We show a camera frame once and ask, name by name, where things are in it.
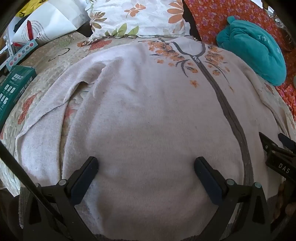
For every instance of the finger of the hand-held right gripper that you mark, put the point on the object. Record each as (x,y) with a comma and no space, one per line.
(266,141)
(286,141)

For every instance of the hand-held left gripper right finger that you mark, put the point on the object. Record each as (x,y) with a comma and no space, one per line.
(208,183)

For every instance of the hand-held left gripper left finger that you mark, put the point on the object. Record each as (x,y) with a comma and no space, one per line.
(84,177)

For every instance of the pale pink floral zip sweater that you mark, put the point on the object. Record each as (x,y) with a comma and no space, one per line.
(143,104)

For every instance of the teal garment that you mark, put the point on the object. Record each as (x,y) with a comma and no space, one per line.
(254,46)

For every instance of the green cardboard box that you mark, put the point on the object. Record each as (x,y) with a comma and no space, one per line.
(13,90)

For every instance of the orange flower-print cloth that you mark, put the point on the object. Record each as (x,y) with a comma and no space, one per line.
(208,18)

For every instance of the light blue dotted packaging strip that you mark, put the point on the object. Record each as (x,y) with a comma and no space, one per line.
(20,54)

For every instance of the white paper bag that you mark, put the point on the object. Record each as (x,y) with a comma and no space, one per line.
(53,20)

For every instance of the white floral pillow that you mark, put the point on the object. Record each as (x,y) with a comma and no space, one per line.
(143,18)

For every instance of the yellow plastic bag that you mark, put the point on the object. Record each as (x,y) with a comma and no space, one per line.
(32,5)

